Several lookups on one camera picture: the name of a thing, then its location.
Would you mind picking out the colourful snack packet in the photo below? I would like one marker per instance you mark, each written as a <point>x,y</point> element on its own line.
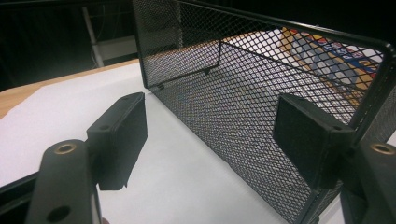
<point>336,59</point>

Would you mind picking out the white metal stand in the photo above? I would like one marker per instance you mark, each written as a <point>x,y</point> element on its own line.
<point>106,46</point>

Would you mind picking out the white sheet table cover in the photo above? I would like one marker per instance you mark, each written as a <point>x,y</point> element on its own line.
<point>174,174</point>

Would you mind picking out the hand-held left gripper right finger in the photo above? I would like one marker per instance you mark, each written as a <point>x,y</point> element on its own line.
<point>308,146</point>

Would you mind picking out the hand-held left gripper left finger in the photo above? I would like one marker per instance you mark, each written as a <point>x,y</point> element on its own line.
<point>115,140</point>

